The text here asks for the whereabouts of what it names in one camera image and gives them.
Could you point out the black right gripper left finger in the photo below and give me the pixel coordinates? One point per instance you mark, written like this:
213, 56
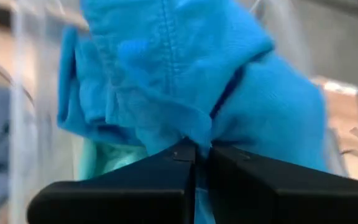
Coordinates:
135, 189

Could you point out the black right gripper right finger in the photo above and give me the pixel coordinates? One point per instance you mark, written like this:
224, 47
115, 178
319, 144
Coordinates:
275, 193

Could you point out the cyan shirt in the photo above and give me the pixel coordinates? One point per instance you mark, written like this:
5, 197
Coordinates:
110, 158

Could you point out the blue cloth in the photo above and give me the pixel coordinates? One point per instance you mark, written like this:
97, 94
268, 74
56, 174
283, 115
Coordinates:
166, 77

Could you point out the deep clear plastic container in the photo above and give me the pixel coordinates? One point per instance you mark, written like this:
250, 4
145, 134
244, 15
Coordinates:
23, 124

